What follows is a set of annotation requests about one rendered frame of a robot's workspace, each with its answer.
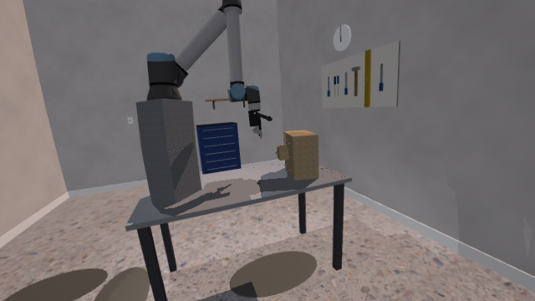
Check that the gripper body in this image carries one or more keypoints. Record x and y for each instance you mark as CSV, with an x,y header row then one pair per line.
x,y
253,118

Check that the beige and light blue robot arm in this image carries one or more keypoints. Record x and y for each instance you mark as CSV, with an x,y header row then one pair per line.
x,y
167,72

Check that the wooden chest of drawers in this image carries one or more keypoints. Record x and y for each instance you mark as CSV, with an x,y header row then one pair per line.
x,y
305,154

